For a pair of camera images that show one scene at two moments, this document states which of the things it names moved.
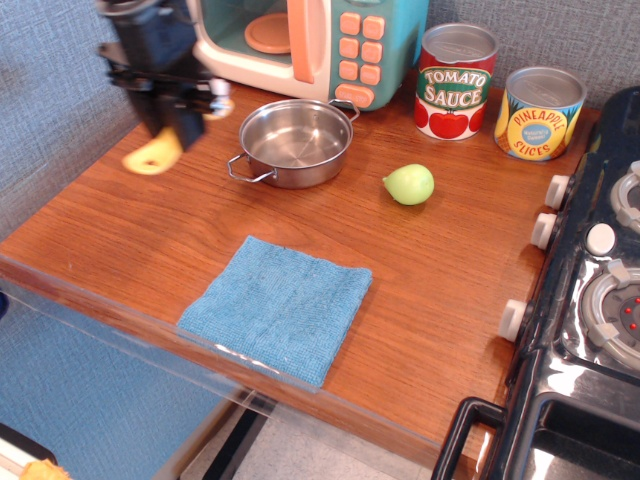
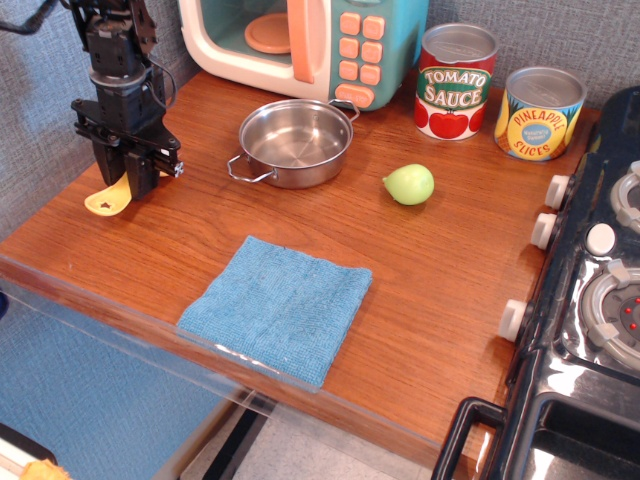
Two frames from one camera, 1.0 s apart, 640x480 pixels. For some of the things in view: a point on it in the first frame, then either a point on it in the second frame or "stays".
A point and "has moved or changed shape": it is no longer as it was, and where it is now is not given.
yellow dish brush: x=162 y=151 has moved or changed shape
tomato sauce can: x=454 y=81 stays
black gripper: x=157 y=59 -> x=132 y=117
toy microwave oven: x=368 y=55 stays
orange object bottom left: x=43 y=470 stays
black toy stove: x=573 y=409 stays
